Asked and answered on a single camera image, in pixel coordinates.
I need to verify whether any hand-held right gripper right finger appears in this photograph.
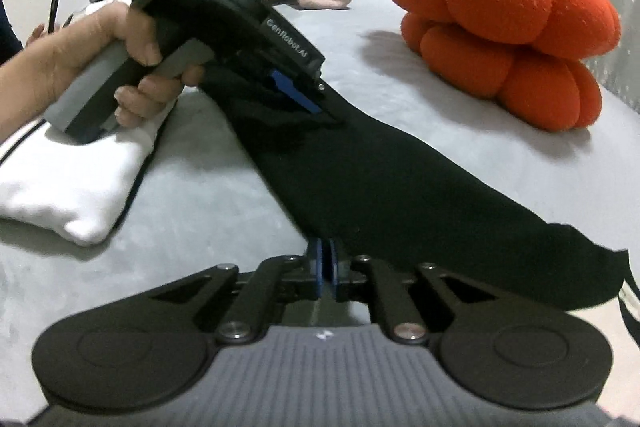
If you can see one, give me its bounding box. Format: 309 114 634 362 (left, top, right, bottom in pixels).
326 237 496 344

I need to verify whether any thin black rod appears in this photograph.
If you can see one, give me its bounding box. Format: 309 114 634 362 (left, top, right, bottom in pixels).
46 0 63 34

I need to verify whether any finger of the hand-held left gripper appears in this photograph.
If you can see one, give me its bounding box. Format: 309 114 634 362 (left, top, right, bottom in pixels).
300 79 346 128
267 69 323 115

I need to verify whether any folded white garment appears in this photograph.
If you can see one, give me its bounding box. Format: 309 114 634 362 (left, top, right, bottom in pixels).
0 0 178 248

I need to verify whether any person's left forearm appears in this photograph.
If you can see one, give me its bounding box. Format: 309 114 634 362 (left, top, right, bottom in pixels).
0 42 51 142

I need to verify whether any person's left hand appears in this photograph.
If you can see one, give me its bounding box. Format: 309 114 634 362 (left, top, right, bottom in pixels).
27 1 207 128

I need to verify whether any cream shirt with black sleeves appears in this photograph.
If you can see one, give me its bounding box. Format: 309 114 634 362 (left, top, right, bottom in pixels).
200 67 640 328

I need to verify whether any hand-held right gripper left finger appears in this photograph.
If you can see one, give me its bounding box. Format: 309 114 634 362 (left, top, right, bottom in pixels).
150 237 327 344

